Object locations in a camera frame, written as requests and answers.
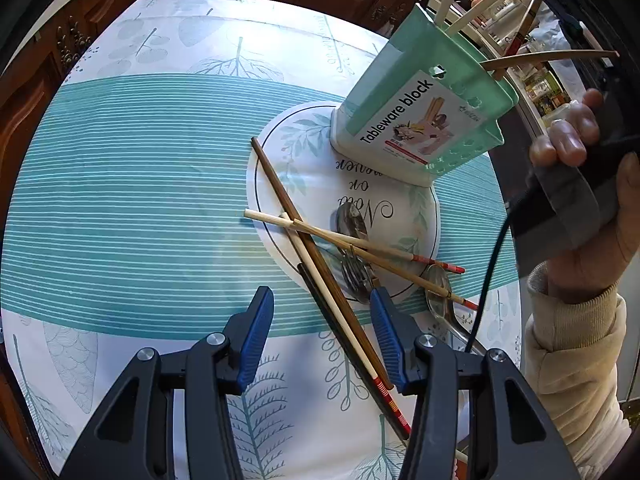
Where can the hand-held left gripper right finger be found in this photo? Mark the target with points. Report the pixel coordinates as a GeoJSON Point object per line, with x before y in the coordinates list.
{"type": "Point", "coordinates": [387, 340]}

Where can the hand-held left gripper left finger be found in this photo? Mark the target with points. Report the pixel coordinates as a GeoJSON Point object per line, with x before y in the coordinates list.
{"type": "Point", "coordinates": [257, 340]}

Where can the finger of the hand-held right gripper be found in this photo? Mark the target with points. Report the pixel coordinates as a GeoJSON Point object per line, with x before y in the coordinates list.
{"type": "Point", "coordinates": [570, 12]}

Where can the brown chopstick red end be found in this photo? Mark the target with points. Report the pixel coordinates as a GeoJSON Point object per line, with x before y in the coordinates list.
{"type": "Point", "coordinates": [522, 22]}

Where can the black chopstick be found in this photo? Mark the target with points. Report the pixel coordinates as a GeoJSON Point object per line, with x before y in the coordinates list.
{"type": "Point", "coordinates": [337, 327]}

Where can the large steel spoon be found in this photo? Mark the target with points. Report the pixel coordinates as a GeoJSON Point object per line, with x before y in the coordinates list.
{"type": "Point", "coordinates": [440, 295]}

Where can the steel fork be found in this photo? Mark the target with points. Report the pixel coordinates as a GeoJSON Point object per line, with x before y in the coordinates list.
{"type": "Point", "coordinates": [356, 277]}

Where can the green plastic utensil holder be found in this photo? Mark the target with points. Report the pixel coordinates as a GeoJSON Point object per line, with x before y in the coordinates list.
{"type": "Point", "coordinates": [400, 85]}

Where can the person's right forearm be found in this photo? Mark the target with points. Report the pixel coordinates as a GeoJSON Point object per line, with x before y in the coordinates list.
{"type": "Point", "coordinates": [575, 370]}

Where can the person's right hand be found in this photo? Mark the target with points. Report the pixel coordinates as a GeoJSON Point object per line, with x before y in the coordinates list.
{"type": "Point", "coordinates": [565, 135]}

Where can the round white placemat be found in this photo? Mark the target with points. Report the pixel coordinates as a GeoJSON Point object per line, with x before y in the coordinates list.
{"type": "Point", "coordinates": [300, 160]}

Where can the leaf print tablecloth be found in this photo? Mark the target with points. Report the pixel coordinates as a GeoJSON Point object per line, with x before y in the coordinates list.
{"type": "Point", "coordinates": [125, 160]}

